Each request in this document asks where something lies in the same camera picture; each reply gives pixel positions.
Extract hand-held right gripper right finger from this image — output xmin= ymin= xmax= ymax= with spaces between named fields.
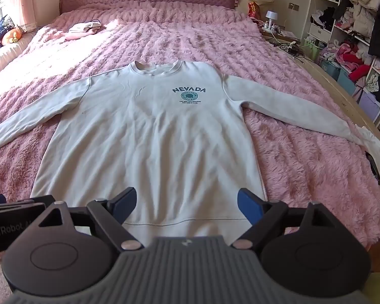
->
xmin=231 ymin=188 xmax=336 ymax=249

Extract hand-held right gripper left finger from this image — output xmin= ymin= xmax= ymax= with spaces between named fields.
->
xmin=38 ymin=187 xmax=144 ymax=250

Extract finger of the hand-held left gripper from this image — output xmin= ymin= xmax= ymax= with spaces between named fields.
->
xmin=0 ymin=193 xmax=54 ymax=211

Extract white printed sweatshirt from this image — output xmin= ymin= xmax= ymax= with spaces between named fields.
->
xmin=0 ymin=60 xmax=362 ymax=229

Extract pile of pink clothes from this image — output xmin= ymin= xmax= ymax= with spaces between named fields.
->
xmin=326 ymin=43 xmax=371 ymax=83

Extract folded pink clothes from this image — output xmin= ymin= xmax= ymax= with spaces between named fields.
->
xmin=65 ymin=20 xmax=102 ymax=41

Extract pink fluffy blanket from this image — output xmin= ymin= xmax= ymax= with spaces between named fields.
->
xmin=0 ymin=2 xmax=380 ymax=260

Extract white cloth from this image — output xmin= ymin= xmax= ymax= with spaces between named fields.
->
xmin=355 ymin=125 xmax=380 ymax=185

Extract blue storage box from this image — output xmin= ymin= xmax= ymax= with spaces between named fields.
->
xmin=320 ymin=60 xmax=357 ymax=93

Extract orange plush toy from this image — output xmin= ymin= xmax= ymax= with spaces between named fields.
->
xmin=2 ymin=27 xmax=23 ymax=45

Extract green storage box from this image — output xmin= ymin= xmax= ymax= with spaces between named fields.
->
xmin=304 ymin=36 xmax=327 ymax=61

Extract pink curtain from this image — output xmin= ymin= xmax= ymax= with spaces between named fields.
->
xmin=6 ymin=0 xmax=39 ymax=34

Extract white open wardrobe shelf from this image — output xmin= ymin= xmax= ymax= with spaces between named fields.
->
xmin=307 ymin=0 xmax=380 ymax=127

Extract beige hanging coat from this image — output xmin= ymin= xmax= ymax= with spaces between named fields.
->
xmin=350 ymin=0 xmax=380 ymax=37

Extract tangle of black cables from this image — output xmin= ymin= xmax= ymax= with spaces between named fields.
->
xmin=272 ymin=40 xmax=305 ymax=58

